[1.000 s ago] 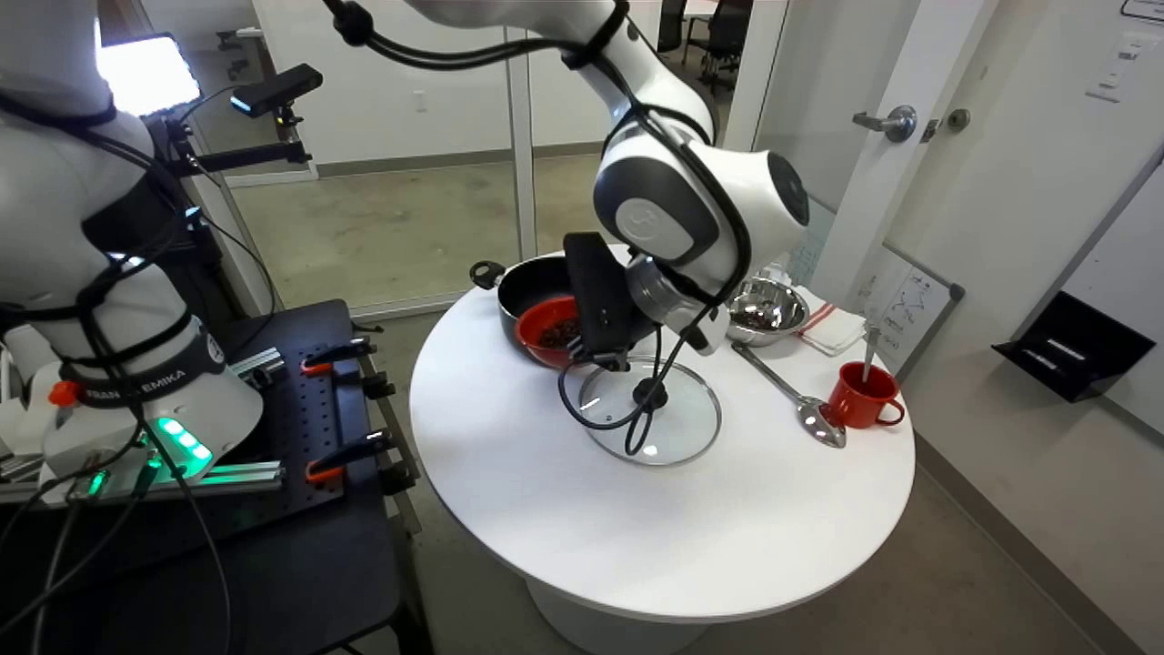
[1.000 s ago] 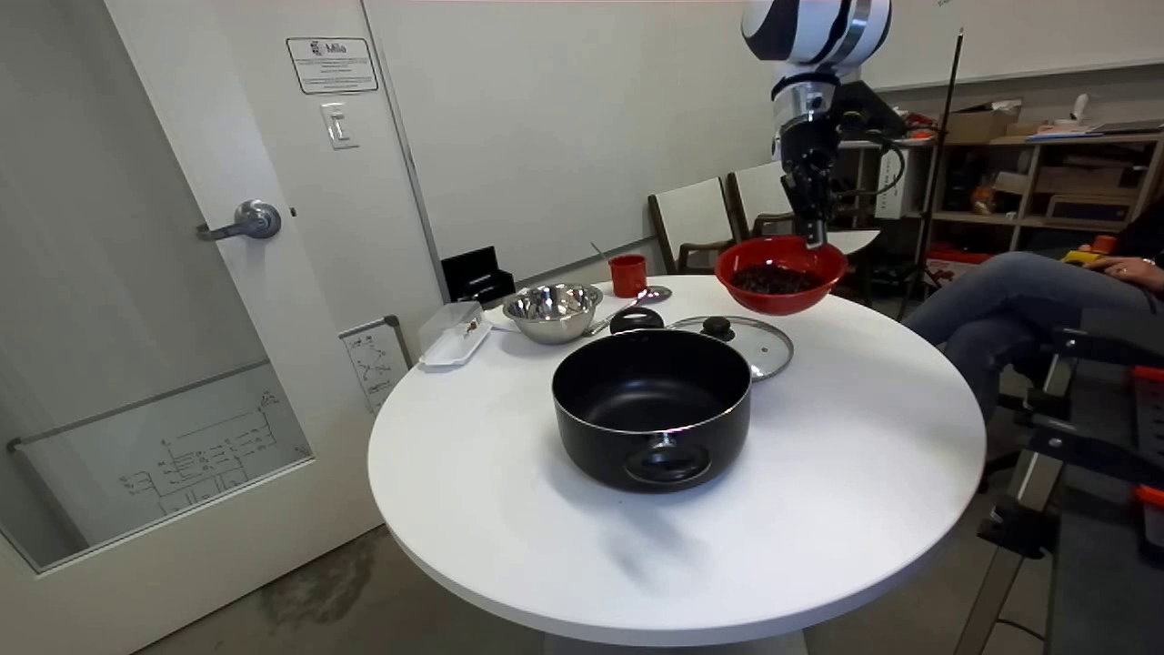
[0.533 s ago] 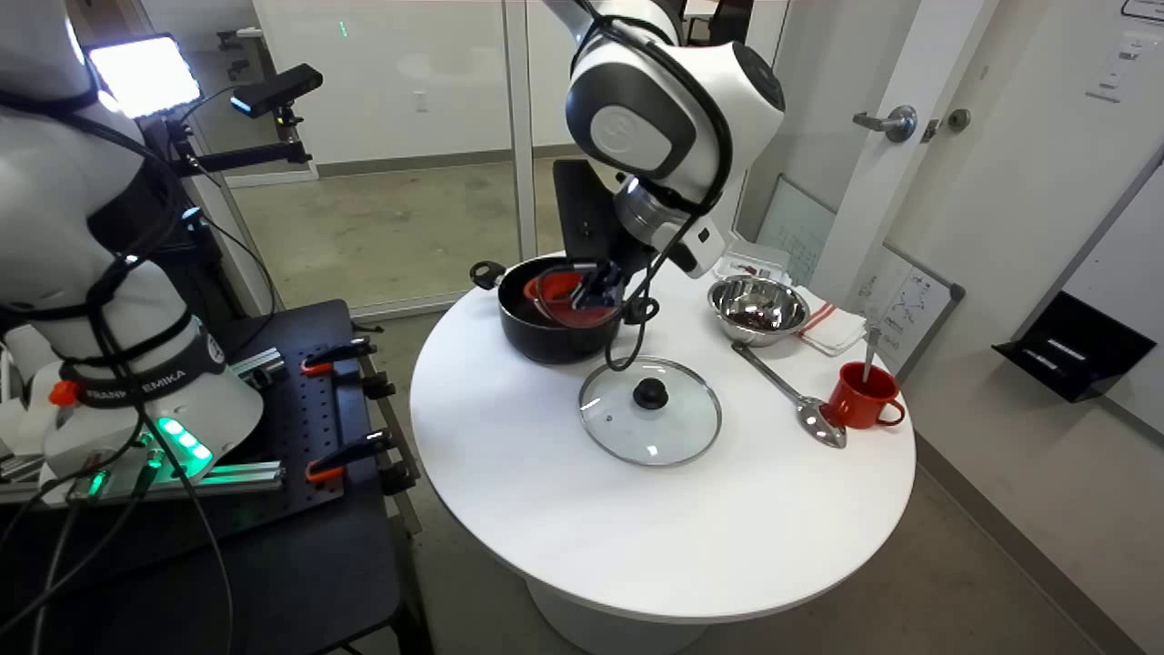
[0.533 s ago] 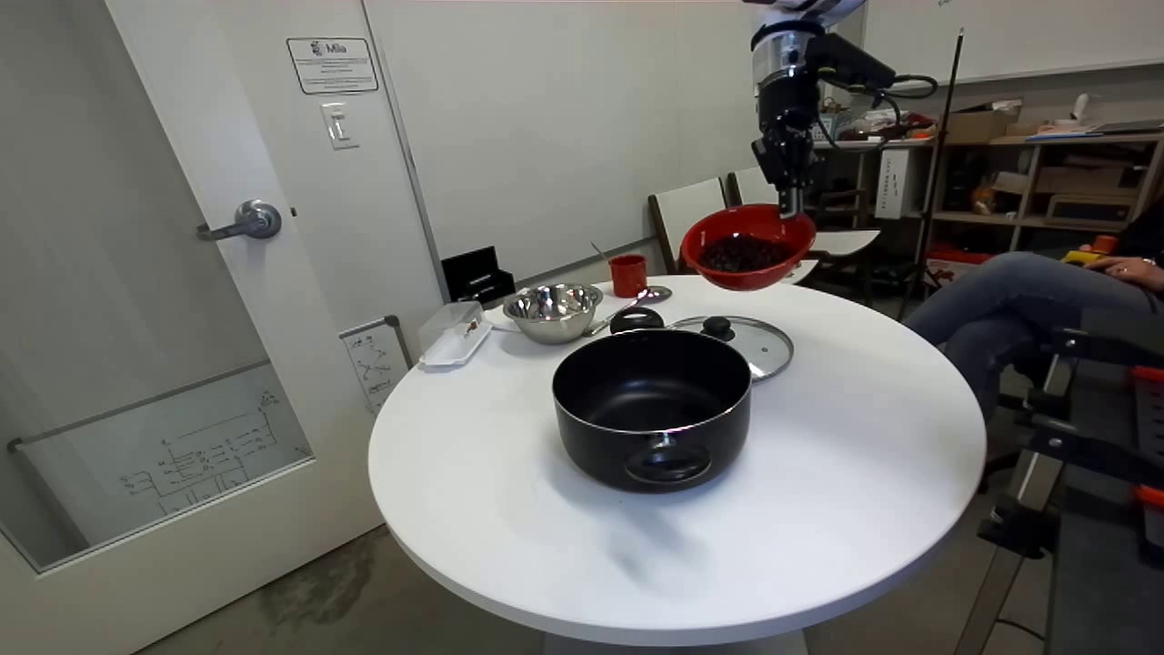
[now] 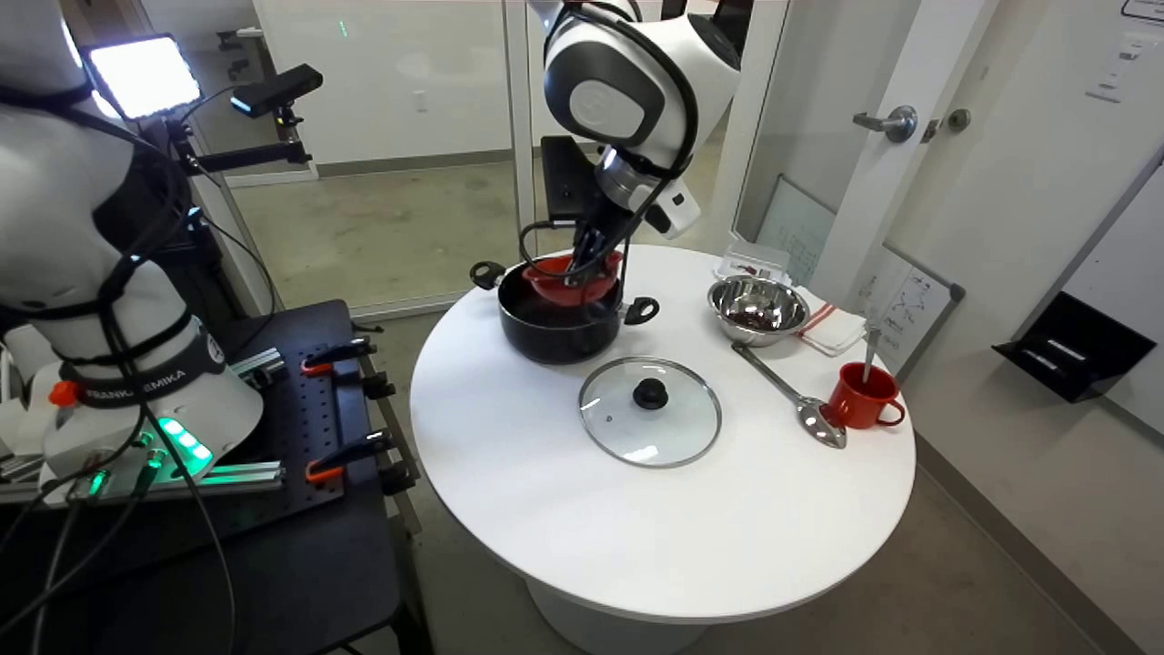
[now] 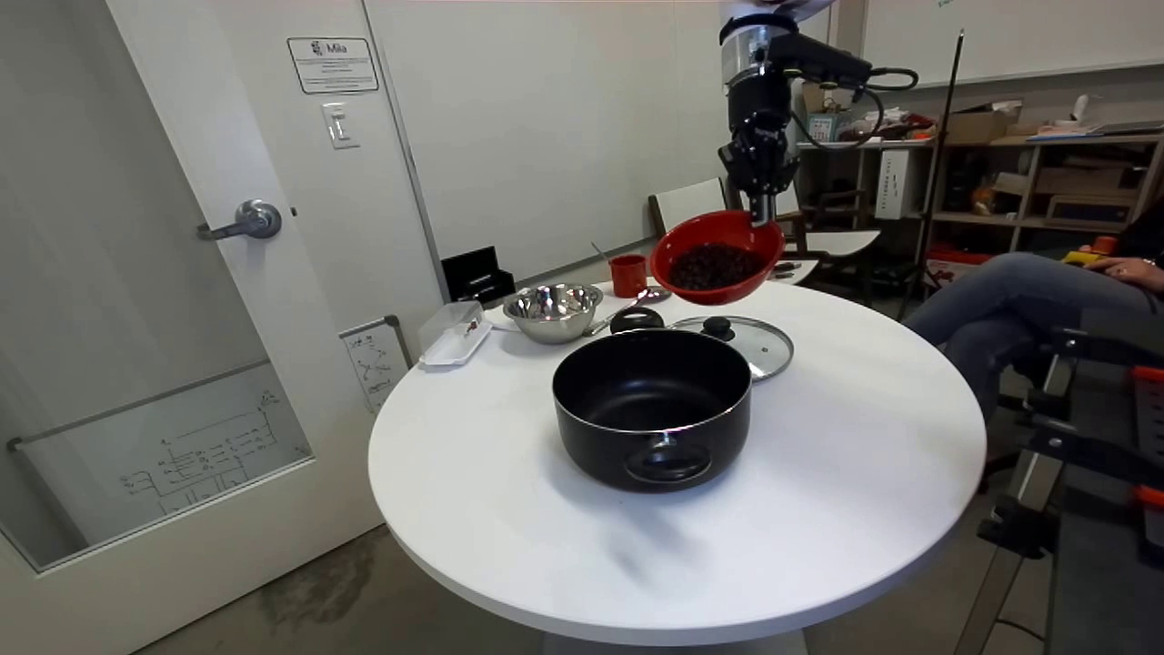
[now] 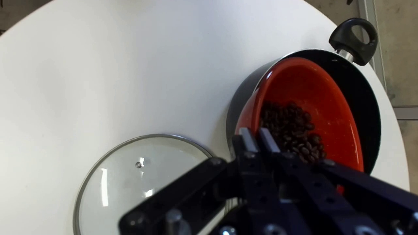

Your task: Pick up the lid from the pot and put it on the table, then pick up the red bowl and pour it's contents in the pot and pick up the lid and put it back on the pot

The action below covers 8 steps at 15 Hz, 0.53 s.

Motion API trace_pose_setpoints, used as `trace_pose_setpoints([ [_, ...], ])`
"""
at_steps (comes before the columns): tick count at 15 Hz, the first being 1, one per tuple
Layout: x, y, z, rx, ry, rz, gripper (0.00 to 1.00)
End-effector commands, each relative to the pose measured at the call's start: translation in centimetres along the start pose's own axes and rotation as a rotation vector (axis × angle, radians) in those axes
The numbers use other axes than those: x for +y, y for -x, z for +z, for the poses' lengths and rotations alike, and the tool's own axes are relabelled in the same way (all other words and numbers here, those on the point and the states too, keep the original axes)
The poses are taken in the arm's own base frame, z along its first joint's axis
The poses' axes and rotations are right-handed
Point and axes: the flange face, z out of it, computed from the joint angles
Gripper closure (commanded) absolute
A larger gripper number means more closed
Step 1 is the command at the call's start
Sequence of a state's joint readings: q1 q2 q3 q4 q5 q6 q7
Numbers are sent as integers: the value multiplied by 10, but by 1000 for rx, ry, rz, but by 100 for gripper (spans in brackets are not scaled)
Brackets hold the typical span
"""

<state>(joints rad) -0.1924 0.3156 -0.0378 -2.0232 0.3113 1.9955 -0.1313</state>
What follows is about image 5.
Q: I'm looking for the black camera on stand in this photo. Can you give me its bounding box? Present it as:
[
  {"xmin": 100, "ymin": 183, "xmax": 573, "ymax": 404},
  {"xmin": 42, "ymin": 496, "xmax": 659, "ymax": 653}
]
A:
[{"xmin": 227, "ymin": 61, "xmax": 328, "ymax": 124}]

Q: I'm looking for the black camera stand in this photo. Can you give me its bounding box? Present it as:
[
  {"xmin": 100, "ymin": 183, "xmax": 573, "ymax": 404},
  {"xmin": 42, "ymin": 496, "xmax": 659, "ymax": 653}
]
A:
[{"xmin": 141, "ymin": 113, "xmax": 317, "ymax": 319}]

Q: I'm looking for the large metal spoon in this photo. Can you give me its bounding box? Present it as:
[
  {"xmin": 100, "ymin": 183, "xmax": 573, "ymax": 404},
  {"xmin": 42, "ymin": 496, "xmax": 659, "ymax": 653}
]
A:
[{"xmin": 726, "ymin": 339, "xmax": 851, "ymax": 451}]

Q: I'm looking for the small whiteboard with drawings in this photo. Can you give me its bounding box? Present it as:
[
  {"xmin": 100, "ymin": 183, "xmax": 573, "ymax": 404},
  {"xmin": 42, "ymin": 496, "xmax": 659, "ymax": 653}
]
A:
[{"xmin": 846, "ymin": 244, "xmax": 967, "ymax": 379}]

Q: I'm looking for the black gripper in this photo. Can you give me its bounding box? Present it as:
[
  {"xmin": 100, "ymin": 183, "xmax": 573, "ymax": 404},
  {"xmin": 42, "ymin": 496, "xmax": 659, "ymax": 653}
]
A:
[{"xmin": 561, "ymin": 194, "xmax": 646, "ymax": 296}]

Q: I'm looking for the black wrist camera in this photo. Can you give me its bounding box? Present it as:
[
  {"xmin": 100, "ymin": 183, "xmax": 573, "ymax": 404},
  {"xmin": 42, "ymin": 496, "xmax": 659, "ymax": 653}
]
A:
[{"xmin": 537, "ymin": 134, "xmax": 599, "ymax": 228}]

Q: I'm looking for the gray framed leaning whiteboard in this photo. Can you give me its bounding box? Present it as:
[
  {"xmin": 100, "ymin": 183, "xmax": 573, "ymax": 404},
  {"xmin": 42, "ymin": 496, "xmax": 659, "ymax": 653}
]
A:
[{"xmin": 756, "ymin": 175, "xmax": 839, "ymax": 283}]

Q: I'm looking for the red bowl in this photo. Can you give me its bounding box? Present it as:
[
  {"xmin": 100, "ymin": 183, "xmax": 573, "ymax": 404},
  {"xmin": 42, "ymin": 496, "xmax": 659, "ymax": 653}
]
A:
[{"xmin": 520, "ymin": 248, "xmax": 624, "ymax": 308}]

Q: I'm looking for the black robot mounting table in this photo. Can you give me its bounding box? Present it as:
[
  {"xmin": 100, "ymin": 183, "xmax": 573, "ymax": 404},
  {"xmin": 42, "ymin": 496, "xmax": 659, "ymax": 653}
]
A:
[{"xmin": 0, "ymin": 299, "xmax": 423, "ymax": 655}]

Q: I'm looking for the white napkin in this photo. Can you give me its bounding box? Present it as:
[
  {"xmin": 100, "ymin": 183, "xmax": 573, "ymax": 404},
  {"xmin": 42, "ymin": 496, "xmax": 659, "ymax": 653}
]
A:
[{"xmin": 797, "ymin": 301, "xmax": 870, "ymax": 360}]

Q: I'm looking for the black cooking pot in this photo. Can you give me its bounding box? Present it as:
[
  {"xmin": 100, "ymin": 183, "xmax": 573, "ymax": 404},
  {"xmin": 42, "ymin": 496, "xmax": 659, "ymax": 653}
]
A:
[{"xmin": 469, "ymin": 254, "xmax": 660, "ymax": 367}]

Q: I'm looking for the red mug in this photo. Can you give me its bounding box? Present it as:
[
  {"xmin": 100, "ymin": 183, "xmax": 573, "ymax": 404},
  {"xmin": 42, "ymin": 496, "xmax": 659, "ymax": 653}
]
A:
[{"xmin": 825, "ymin": 360, "xmax": 908, "ymax": 433}]

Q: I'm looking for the aluminum extrusion rail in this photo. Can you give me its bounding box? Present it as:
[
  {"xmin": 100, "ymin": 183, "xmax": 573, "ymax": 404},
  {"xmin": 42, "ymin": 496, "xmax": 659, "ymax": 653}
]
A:
[{"xmin": 0, "ymin": 451, "xmax": 289, "ymax": 502}]

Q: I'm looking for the orange handled clamp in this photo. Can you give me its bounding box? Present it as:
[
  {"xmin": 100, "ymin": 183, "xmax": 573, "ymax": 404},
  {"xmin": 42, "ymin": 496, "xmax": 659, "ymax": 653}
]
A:
[
  {"xmin": 299, "ymin": 339, "xmax": 381, "ymax": 384},
  {"xmin": 301, "ymin": 433, "xmax": 395, "ymax": 490}
]

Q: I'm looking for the glass pot lid black knob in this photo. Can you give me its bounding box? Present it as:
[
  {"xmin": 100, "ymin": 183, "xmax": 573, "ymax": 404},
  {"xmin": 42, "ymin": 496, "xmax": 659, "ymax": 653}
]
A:
[{"xmin": 573, "ymin": 352, "xmax": 723, "ymax": 472}]

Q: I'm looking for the black wall tray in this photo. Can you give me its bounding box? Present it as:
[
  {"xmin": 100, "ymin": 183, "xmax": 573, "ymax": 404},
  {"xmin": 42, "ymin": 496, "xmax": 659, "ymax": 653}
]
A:
[{"xmin": 988, "ymin": 288, "xmax": 1160, "ymax": 409}]

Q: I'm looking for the white light switch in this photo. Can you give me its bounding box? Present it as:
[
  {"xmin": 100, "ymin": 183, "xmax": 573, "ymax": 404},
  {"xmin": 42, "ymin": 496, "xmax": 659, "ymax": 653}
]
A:
[{"xmin": 1084, "ymin": 72, "xmax": 1127, "ymax": 111}]

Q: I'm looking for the silver door handle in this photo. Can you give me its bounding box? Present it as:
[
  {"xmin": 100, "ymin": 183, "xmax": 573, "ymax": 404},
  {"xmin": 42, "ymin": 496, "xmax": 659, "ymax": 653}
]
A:
[
  {"xmin": 851, "ymin": 103, "xmax": 920, "ymax": 148},
  {"xmin": 920, "ymin": 107, "xmax": 974, "ymax": 146}
]

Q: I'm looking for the stainless steel bowl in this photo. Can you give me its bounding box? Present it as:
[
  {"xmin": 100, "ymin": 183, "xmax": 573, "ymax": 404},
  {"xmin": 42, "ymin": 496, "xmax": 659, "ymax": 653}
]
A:
[{"xmin": 704, "ymin": 274, "xmax": 811, "ymax": 351}]

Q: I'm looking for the small spoon in mug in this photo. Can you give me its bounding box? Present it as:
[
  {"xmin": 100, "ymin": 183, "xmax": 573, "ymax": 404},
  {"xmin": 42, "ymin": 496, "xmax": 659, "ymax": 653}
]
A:
[{"xmin": 854, "ymin": 324, "xmax": 883, "ymax": 391}]

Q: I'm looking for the bright LED light panel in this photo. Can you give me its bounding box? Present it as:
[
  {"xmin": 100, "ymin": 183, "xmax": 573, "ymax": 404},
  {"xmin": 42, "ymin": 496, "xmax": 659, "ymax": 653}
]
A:
[{"xmin": 83, "ymin": 33, "xmax": 204, "ymax": 124}]

